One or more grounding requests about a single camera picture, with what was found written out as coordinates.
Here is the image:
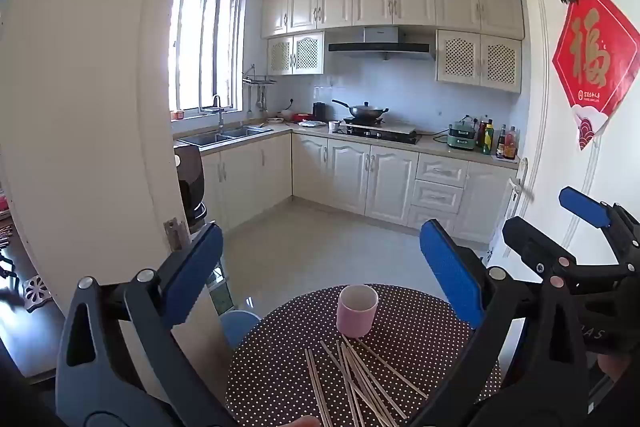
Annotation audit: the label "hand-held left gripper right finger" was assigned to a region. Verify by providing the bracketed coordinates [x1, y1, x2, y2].
[410, 219, 606, 427]

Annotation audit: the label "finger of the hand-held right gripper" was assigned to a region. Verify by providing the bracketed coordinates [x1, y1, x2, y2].
[558, 186, 640, 260]
[502, 216, 637, 299]

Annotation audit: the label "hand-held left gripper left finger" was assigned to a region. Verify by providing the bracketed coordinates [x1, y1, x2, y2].
[55, 222, 236, 427]

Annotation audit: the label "pink cup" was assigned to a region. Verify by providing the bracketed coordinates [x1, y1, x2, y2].
[336, 284, 379, 338]

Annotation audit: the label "bunch of wooden chopsticks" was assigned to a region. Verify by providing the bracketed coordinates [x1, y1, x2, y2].
[304, 338, 430, 427]

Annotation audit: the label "person's right hand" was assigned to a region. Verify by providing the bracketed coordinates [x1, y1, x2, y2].
[595, 352, 640, 388]

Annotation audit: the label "person's left hand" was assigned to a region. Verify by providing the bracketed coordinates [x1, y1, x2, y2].
[276, 415, 322, 427]

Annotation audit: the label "metal storage rack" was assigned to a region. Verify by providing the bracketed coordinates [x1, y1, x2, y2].
[207, 252, 236, 315]

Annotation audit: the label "metal door hinge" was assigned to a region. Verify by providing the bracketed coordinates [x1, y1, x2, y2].
[164, 217, 182, 253]

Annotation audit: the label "black electric griddle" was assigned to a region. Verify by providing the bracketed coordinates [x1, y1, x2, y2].
[187, 202, 209, 233]

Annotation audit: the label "blue plastic stool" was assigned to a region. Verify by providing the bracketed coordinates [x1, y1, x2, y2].
[220, 309, 263, 350]

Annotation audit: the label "dark brown kitchen appliance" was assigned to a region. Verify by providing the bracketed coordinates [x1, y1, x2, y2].
[174, 144, 207, 218]

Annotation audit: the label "white door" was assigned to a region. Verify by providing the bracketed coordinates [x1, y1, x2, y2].
[487, 0, 640, 288]

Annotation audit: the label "green multicooker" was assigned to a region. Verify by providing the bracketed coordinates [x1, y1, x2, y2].
[446, 119, 478, 152]

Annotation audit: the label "round polka-dot table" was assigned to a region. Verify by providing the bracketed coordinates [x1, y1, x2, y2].
[225, 283, 503, 427]

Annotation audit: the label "steel double sink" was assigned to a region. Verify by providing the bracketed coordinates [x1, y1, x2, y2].
[179, 124, 275, 148]

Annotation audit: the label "cream base cabinets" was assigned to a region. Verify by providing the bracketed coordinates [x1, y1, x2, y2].
[175, 132, 521, 245]

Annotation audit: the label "black gas stove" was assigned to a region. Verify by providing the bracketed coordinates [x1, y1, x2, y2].
[332, 117, 421, 145]

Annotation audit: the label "red paper door decoration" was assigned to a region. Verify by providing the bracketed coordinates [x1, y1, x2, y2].
[551, 0, 640, 152]

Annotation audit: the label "white flower-shaped trivet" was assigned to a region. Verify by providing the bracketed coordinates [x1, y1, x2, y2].
[24, 276, 51, 313]

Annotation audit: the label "metal wok with lid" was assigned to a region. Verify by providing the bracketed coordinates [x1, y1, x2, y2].
[331, 99, 390, 120]

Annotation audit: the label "kitchen window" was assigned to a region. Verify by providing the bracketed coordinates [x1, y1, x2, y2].
[169, 0, 246, 118]

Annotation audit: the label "range hood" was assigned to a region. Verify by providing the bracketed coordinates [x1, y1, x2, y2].
[327, 26, 436, 61]

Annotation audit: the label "metal door handle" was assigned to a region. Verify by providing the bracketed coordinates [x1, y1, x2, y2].
[507, 157, 533, 220]

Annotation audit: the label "cream lattice-door wall cabinet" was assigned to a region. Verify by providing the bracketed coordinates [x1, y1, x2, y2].
[436, 29, 523, 94]
[266, 32, 326, 76]

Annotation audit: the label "metal wall rack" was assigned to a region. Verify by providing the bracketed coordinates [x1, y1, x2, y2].
[242, 64, 277, 86]

